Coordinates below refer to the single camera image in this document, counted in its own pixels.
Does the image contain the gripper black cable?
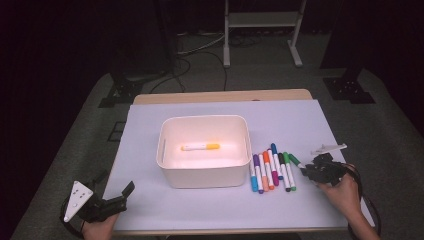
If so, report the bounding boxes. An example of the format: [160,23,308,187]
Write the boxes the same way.
[59,199,84,240]
[343,164,383,240]

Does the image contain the row of coloured markers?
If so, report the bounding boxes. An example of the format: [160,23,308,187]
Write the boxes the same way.
[249,142,298,195]

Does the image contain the white floor cable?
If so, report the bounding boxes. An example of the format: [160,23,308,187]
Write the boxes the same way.
[176,33,228,56]

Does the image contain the person's left hand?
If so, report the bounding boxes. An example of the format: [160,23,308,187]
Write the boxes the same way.
[82,213,120,240]

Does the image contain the white plastic storage box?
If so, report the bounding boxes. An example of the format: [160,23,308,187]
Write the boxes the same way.
[155,114,253,190]

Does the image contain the person's right hand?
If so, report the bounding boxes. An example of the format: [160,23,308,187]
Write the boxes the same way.
[318,164,363,218]

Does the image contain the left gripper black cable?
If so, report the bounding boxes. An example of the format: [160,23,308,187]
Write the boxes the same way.
[59,199,84,240]

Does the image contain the black floor cable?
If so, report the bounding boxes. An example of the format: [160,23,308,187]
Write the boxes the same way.
[149,49,229,94]

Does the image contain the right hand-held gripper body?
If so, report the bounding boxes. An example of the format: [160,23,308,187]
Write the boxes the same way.
[310,143,348,186]

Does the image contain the white-framed desk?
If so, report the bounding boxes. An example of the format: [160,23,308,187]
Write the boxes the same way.
[222,0,308,69]

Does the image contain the yellow marker pen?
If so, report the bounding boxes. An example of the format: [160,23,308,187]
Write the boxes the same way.
[180,143,221,152]

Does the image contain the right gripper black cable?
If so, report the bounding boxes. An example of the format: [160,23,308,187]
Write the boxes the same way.
[343,164,383,240]

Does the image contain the dark green marker pen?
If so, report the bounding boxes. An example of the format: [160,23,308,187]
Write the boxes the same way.
[288,153,306,169]

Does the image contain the light blue marker pen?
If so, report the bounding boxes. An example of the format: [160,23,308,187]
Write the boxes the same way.
[249,159,259,193]

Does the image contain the black marker pen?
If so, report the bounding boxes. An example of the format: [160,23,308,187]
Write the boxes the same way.
[277,152,292,193]

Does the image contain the black stand base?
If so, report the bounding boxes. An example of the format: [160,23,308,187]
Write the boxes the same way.
[322,66,377,105]
[98,71,145,109]

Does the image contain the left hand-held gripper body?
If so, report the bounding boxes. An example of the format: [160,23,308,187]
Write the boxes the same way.
[63,180,129,224]

